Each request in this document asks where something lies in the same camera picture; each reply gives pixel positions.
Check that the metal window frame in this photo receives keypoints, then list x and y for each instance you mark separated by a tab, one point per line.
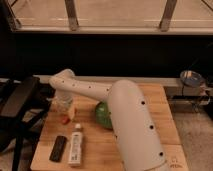
160	17

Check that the green bowl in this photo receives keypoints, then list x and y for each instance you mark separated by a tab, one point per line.
102	115

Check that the pale yellow end effector pad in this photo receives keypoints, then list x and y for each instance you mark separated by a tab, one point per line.
71	112

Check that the white bottle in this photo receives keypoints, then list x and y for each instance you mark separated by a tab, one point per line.
75	153

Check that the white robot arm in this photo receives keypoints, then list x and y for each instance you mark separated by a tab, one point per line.
137	139

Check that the black remote control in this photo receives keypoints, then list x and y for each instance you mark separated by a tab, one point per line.
58	149

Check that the orange pepper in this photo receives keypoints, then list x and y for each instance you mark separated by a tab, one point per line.
65	119

